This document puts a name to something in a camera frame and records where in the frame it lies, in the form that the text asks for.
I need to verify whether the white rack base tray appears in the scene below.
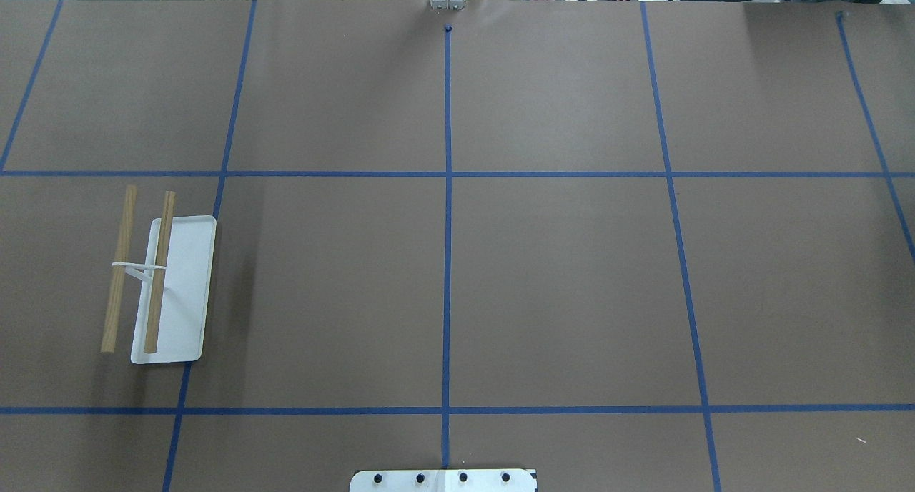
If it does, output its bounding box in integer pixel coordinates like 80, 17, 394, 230
130, 215, 218, 365

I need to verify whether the wooden rack bar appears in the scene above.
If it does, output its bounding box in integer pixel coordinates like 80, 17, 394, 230
144, 191, 177, 354
100, 184, 137, 354

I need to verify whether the outer wooden rack bar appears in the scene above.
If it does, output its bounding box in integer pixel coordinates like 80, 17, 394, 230
100, 184, 137, 354

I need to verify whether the inner wooden rack bar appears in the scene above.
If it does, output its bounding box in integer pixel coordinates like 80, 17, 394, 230
144, 191, 177, 354

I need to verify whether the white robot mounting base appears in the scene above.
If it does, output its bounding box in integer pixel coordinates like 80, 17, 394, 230
349, 468, 539, 491

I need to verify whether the white rack bracket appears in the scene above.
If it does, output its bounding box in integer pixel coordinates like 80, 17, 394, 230
112, 262, 167, 285

